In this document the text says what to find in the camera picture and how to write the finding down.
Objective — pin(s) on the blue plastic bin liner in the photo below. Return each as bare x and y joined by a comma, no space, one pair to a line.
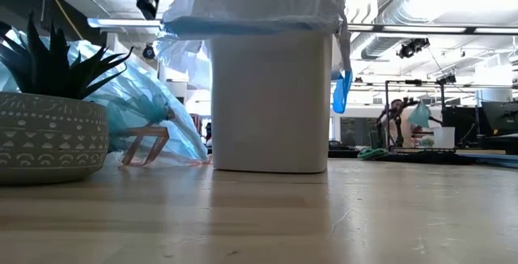
141,106

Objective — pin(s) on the large white plastic bag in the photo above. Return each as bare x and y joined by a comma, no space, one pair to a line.
255,1

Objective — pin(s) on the succulent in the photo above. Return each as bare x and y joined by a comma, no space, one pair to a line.
48,134

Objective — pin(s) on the teal background bag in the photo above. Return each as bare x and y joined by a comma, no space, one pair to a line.
419,115

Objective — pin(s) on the person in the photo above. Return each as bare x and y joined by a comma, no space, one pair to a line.
398,124

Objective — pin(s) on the black glove with green cuff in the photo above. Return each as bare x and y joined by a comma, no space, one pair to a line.
404,156

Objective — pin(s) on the white background bucket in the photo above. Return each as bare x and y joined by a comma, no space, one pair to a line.
444,137

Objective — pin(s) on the black computer monitor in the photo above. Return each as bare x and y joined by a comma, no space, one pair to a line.
499,118

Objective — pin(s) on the black round ceiling camera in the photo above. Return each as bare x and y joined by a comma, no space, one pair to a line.
149,51

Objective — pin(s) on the black ceiling rig camera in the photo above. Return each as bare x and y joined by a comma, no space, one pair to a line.
413,47

